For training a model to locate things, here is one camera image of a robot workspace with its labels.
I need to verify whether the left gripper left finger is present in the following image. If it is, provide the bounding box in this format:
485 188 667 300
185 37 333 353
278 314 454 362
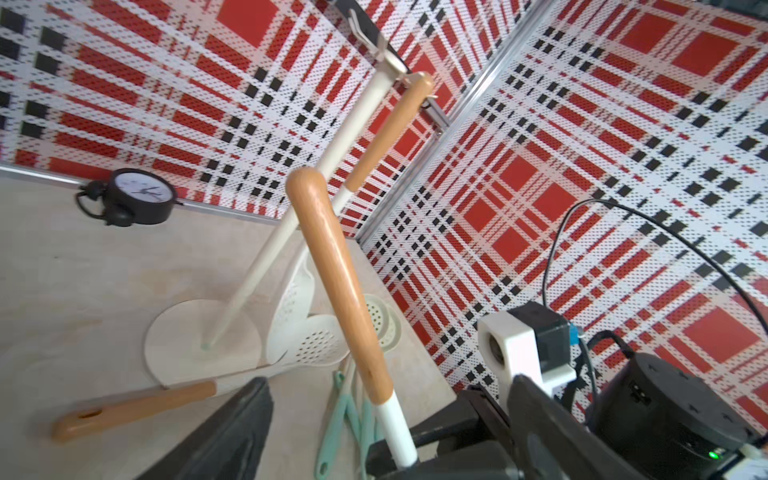
140 377 274 479

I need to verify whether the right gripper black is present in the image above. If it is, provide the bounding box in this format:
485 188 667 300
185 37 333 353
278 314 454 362
365 385 524 479

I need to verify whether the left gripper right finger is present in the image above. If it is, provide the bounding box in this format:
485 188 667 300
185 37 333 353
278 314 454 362
507 375 644 479

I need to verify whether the cream utensil rack stand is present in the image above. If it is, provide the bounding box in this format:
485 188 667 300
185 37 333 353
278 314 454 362
144 59 405 388

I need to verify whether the skimmer wooden handle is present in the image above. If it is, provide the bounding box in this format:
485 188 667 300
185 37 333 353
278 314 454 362
265 71 436 366
286 167 418 469

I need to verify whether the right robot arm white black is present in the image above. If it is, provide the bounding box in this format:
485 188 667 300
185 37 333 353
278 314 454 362
365 353 767 479

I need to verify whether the small black alarm clock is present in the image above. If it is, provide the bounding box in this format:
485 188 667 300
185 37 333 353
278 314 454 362
74 168 180 227

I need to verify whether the cream skimmer green handle middle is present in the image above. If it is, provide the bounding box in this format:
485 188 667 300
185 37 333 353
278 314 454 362
315 357 356 479

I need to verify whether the cream skimmer green handle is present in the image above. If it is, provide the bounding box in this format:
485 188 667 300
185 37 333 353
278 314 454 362
315 357 356 479
359 395 377 480
364 294 402 353

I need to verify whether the cream skimmer green handle near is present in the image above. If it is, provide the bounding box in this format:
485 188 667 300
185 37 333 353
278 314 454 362
359 395 377 480

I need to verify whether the cream skimmer green handle far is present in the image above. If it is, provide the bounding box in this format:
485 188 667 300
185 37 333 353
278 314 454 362
364 294 402 353

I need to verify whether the slotted spoon wooden handle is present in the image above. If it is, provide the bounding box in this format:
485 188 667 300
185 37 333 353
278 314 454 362
50 314 352 444

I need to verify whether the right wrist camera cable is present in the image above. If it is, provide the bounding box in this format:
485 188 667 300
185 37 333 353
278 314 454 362
541 197 768 397

